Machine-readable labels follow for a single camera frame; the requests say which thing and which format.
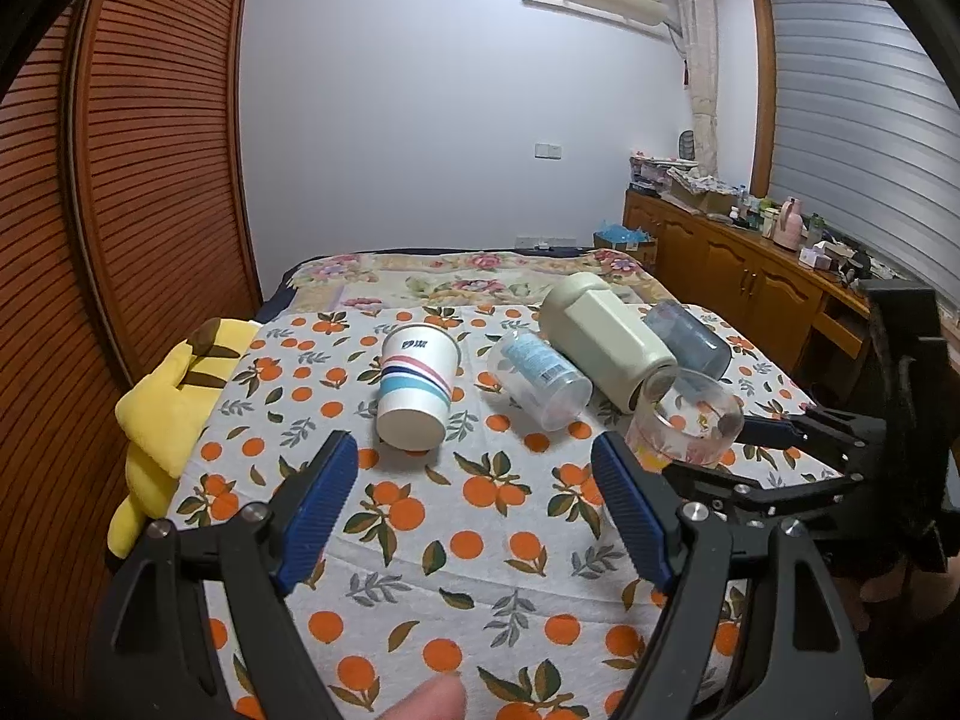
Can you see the floral quilt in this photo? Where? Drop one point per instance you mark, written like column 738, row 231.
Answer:
column 465, row 277

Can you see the white power strip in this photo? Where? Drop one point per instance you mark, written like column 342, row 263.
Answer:
column 547, row 243

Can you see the orange fruit print cloth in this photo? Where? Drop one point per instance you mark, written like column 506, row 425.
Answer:
column 465, row 525

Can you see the blue-grey glass cup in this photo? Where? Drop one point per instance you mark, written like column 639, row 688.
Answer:
column 686, row 337

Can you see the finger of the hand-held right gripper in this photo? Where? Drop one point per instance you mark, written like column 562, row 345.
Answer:
column 776, row 433
column 739, row 489

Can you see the cardboard box with blue items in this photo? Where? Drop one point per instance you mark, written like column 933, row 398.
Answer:
column 626, row 244

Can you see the person's left hand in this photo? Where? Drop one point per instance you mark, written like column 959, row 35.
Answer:
column 427, row 701

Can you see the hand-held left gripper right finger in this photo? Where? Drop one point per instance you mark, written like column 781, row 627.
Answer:
column 630, row 517

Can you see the dark blue bed sheet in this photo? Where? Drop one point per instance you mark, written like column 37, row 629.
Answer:
column 274, row 292

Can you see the grey window blind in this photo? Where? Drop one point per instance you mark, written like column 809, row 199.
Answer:
column 855, row 120

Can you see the pink kettle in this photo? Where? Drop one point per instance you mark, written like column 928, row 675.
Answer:
column 787, row 225

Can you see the white wall socket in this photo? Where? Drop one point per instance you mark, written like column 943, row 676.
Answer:
column 549, row 151

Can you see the small white box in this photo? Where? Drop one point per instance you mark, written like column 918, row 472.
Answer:
column 814, row 256

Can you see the beige tumbler cup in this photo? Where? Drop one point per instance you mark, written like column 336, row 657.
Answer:
column 600, row 337

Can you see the clear plastic cup blue print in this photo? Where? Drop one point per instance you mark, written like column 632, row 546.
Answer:
column 536, row 379

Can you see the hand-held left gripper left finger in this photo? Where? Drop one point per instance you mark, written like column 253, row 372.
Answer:
column 319, row 510

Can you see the wooden cabinet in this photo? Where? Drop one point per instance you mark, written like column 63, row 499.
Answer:
column 720, row 262

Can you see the white lace curtain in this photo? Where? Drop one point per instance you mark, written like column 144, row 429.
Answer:
column 701, row 67

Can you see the yellow plush toy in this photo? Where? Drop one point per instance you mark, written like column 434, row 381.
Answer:
column 161, row 420

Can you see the open cardboard box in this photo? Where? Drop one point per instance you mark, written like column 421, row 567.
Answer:
column 701, row 191

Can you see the wooden louvered wardrobe door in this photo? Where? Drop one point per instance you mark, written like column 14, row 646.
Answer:
column 135, row 187

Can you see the clear floral glass cup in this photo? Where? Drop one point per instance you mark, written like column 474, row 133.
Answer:
column 679, row 431

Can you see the striped white paper cup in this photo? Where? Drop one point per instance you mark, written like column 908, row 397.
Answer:
column 416, row 390

